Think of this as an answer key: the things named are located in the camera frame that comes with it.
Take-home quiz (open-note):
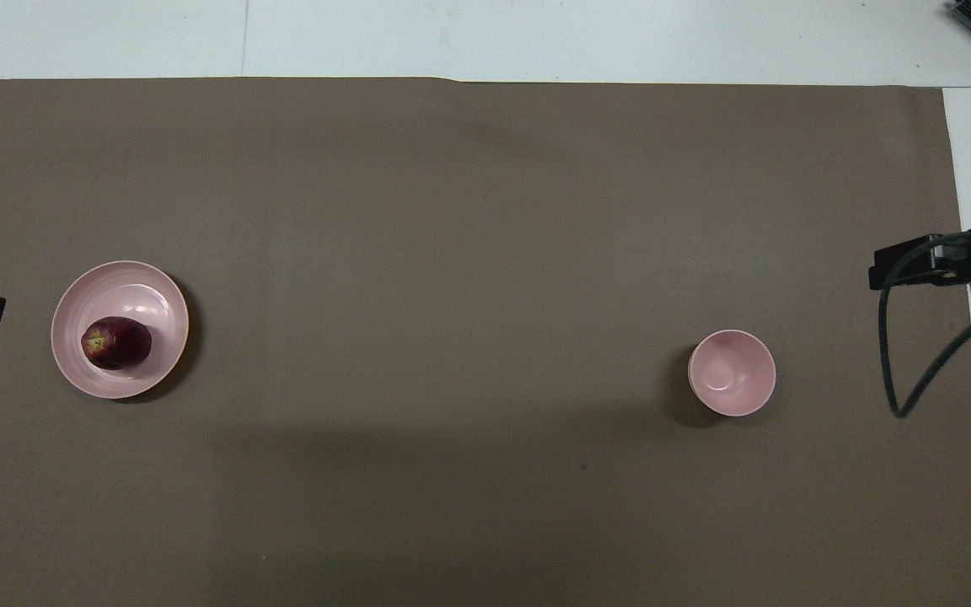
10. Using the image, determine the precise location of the pink plate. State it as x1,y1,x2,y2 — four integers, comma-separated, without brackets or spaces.
51,261,190,400

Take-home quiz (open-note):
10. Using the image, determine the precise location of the brown table mat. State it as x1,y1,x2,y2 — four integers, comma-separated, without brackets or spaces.
0,78,971,607

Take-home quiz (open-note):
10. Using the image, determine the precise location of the dark red apple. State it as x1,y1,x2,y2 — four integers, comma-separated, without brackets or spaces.
81,316,153,371

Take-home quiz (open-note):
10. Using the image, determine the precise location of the pink bowl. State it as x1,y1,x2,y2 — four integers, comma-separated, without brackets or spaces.
688,329,777,417

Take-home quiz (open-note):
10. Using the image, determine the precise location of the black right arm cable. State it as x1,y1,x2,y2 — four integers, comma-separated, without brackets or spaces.
877,231,971,419

